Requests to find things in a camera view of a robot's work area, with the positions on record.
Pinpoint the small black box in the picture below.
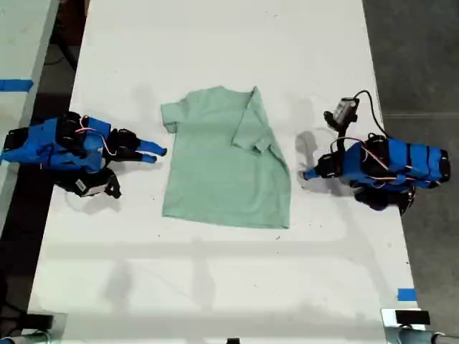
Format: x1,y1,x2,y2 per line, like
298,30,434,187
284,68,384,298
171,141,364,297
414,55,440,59
394,310,431,325
26,312,55,329

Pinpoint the pale green T-shirt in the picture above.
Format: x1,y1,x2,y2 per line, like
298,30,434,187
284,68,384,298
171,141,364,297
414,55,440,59
160,85,291,229

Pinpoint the black camera cable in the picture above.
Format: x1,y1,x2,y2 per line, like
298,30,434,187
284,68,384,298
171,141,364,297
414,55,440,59
352,90,384,137

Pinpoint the black camera stalk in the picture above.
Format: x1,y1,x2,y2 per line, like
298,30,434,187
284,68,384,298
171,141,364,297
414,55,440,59
103,167,122,200
323,110,351,153

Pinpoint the long blue tape strip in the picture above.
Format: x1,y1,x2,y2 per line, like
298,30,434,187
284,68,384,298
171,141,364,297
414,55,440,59
0,79,34,92

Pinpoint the white mounting bracket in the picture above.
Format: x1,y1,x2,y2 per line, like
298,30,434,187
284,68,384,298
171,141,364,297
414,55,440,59
381,307,437,344

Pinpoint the black camera box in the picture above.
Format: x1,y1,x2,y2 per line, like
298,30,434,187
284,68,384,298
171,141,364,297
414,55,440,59
332,96,360,125
65,173,108,199

